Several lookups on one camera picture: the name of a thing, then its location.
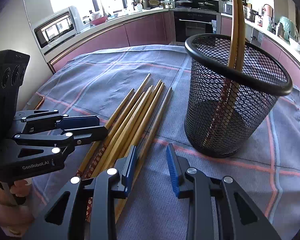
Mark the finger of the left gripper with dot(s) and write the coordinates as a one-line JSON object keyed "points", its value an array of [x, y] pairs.
{"points": [[87, 135], [77, 122]]}

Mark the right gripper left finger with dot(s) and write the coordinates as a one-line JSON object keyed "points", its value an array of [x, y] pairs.
{"points": [[64, 216]]}

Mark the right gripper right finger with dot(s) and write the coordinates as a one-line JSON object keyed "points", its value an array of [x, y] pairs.
{"points": [[218, 208]]}

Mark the bamboo chopstick patterned end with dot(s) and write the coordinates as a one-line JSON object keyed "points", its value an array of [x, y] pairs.
{"points": [[156, 93]]}

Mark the bamboo chopstick dark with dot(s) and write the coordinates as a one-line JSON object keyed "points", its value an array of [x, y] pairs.
{"points": [[156, 123]]}

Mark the bamboo chopstick longest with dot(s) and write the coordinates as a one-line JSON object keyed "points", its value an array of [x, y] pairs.
{"points": [[137, 92]]}

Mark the person's left hand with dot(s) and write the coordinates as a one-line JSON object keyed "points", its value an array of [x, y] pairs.
{"points": [[14, 219]]}

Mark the blue plaid tablecloth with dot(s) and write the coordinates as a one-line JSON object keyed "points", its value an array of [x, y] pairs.
{"points": [[267, 166]]}

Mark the white microwave oven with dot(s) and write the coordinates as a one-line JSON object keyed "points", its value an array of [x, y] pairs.
{"points": [[57, 28]]}

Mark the black mesh utensil holder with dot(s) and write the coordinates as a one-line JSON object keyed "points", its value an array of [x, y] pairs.
{"points": [[226, 105]]}

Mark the pink bowl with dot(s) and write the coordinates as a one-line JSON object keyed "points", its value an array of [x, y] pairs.
{"points": [[99, 21]]}

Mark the pink lower cabinets left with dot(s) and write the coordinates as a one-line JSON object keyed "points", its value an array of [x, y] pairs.
{"points": [[155, 28]]}

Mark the pink cabinets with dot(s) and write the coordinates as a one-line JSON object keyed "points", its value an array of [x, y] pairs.
{"points": [[276, 47], [155, 28]]}

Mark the black built-in oven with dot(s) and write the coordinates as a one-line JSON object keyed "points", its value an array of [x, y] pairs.
{"points": [[189, 23]]}

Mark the pink lower cabinets right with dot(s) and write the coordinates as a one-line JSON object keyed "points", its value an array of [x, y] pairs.
{"points": [[276, 47]]}

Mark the black range hood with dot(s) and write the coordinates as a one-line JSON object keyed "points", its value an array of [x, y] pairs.
{"points": [[196, 0]]}

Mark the teal stand mixer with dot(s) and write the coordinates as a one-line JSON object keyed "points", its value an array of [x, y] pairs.
{"points": [[286, 29]]}

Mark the steel stock pot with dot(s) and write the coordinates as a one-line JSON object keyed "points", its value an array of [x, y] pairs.
{"points": [[250, 14]]}

